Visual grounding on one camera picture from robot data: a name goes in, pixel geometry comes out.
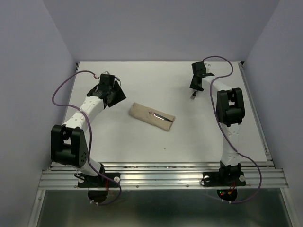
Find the pink handled fork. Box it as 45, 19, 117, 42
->
190, 90, 197, 100

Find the beige cloth napkin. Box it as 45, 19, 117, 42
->
129, 103, 176, 131

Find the pink handled knife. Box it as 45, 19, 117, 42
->
149, 111, 173, 122

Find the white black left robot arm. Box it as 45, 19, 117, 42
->
51, 79, 126, 186

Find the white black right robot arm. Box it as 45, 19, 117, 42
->
190, 71, 245, 184

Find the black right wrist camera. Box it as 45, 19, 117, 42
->
191, 61, 206, 75

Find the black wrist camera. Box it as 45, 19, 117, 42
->
98, 73, 116, 87
191, 61, 206, 75

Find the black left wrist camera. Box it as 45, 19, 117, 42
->
98, 73, 116, 87

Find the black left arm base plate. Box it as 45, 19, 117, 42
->
75, 173, 118, 188

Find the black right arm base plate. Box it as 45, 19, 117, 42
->
200, 172, 246, 187

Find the aluminium front mounting rail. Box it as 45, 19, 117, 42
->
38, 161, 288, 190

